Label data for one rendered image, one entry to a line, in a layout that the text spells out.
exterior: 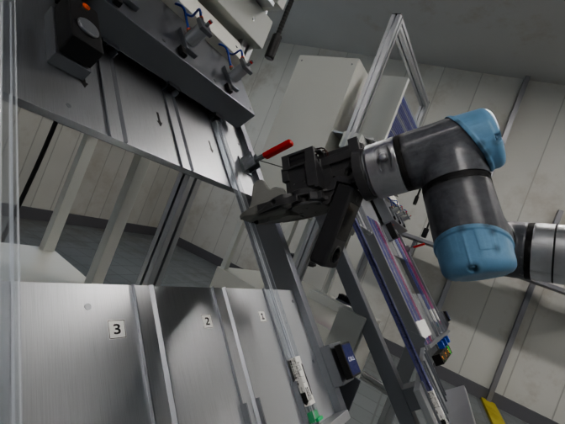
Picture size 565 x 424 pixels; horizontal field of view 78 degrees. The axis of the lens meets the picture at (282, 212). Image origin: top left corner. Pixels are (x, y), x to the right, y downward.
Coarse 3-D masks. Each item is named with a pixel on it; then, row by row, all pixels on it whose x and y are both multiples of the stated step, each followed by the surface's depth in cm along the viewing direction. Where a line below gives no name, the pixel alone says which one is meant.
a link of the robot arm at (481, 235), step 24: (432, 192) 39; (456, 192) 37; (480, 192) 37; (432, 216) 39; (456, 216) 37; (480, 216) 36; (456, 240) 36; (480, 240) 35; (504, 240) 35; (456, 264) 36; (480, 264) 34; (504, 264) 34
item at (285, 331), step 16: (224, 144) 62; (224, 160) 60; (240, 192) 57; (240, 208) 56; (256, 240) 54; (256, 256) 53; (272, 288) 51; (272, 304) 50; (288, 336) 48; (288, 352) 47
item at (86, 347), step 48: (48, 288) 26; (96, 288) 29; (144, 288) 33; (192, 288) 39; (48, 336) 24; (96, 336) 27; (144, 336) 31; (192, 336) 35; (240, 336) 42; (48, 384) 23; (96, 384) 26; (144, 384) 29; (192, 384) 32; (240, 384) 38; (288, 384) 45
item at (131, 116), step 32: (32, 0) 40; (32, 32) 37; (32, 64) 35; (96, 64) 44; (128, 64) 50; (32, 96) 33; (64, 96) 37; (96, 96) 41; (128, 96) 46; (160, 96) 53; (96, 128) 38; (128, 128) 43; (160, 128) 49; (192, 128) 57; (224, 128) 68; (160, 160) 46; (192, 160) 52
